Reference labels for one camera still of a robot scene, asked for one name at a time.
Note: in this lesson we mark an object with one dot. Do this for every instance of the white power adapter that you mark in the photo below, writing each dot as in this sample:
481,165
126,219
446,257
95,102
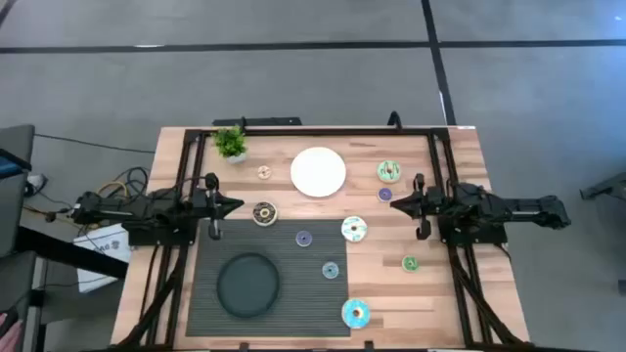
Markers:
36,181

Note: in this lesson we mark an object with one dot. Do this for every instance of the small white frosted donut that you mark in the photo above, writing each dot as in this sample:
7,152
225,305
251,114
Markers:
260,172

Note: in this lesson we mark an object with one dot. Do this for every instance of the navy donut multicolour sprinkles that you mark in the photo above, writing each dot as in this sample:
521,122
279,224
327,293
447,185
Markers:
299,238

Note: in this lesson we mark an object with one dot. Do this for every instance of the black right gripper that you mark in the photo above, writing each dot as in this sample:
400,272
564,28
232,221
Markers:
424,205

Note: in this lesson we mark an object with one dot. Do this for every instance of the large blue frosted donut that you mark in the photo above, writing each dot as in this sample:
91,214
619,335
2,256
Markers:
348,313

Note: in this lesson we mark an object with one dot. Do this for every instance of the violet donut pink white sprinkles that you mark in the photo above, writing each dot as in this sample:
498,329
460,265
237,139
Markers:
380,194

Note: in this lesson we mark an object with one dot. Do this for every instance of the black aluminium table frame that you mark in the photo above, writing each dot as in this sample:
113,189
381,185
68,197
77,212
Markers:
318,132

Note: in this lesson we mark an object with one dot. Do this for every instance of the small green frosted donut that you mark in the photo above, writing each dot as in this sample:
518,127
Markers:
405,264

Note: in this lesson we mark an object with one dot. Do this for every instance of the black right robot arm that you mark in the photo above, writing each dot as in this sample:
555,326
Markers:
489,210

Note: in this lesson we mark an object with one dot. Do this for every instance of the black clamp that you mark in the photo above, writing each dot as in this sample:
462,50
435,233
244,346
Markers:
395,119

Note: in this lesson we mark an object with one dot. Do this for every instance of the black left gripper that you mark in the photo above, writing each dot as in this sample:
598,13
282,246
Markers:
208,205

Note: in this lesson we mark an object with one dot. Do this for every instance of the dark grey round plate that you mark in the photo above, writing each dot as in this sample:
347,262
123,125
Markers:
248,285

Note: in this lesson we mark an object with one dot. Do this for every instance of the white round plate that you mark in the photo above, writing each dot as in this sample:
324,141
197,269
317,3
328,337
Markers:
318,172

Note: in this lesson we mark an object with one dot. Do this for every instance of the black mounting bar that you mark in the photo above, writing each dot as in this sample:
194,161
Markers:
264,121

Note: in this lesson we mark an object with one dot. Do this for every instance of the large white teal-drizzle donut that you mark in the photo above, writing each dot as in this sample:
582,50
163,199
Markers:
347,229

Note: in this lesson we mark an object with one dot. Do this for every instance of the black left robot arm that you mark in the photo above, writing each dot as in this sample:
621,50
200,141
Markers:
112,210

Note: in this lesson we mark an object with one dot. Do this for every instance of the green plant in white pot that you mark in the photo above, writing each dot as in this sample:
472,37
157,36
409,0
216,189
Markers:
230,142

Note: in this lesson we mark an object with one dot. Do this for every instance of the black table leg beam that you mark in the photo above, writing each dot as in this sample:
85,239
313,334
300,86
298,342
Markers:
73,251

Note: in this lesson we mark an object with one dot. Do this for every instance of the white printed bag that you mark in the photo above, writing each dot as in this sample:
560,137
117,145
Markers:
102,244

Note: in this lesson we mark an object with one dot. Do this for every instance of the grey woven placemat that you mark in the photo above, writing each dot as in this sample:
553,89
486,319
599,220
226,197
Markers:
303,303

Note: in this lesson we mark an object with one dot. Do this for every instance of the dark grey cart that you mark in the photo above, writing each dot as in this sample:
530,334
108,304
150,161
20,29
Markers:
14,137

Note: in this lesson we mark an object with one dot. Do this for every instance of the small blue white-drizzle donut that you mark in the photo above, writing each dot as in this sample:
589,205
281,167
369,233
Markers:
326,270

